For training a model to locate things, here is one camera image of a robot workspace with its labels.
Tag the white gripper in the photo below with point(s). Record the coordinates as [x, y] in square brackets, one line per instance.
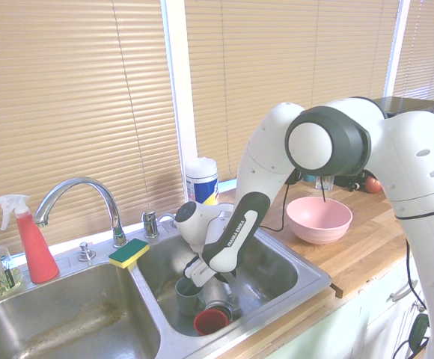
[199, 273]

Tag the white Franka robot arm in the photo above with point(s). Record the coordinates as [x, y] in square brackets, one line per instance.
[408, 149]

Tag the sink drain strainer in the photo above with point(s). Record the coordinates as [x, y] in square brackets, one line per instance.
[220, 304]

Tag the chrome sink soap dispenser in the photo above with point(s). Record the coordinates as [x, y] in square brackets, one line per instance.
[150, 224]

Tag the stainless steel double sink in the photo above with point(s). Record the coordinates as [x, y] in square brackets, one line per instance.
[90, 318]

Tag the grey green mug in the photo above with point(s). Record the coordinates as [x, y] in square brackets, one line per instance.
[187, 301]

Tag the red cup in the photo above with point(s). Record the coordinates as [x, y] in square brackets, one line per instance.
[209, 323]

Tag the pink bowl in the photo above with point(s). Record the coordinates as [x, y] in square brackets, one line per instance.
[314, 228]

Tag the white wipes canister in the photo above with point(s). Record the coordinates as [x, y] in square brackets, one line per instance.
[202, 179]

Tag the yellow green sponge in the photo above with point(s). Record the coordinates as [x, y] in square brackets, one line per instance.
[129, 253]

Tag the pale green cabinet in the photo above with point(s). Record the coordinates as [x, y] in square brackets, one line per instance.
[351, 329]

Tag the clear drinking glass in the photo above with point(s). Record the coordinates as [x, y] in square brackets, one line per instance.
[324, 183]

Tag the small chrome knob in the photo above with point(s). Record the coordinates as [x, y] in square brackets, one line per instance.
[86, 254]

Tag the chrome gooseneck faucet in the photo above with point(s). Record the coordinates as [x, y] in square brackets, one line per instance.
[104, 192]

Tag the black toaster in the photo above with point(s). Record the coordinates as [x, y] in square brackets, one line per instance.
[348, 181]

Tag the red apple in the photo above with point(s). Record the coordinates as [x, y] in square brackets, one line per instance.
[373, 185]

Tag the red spray bottle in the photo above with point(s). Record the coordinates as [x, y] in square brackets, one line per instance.
[37, 254]

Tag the clear soap pump bottle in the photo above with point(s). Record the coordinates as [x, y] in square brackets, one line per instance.
[3, 276]

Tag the wide beige window blind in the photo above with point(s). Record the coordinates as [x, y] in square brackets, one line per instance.
[71, 112]

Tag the black microwave oven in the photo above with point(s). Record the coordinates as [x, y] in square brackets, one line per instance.
[411, 106]

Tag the narrow beige window blind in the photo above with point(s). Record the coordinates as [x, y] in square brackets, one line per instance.
[426, 48]

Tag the dark wooden bracket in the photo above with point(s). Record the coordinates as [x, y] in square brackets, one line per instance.
[337, 291]

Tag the white window frame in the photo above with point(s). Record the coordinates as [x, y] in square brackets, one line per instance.
[177, 93]

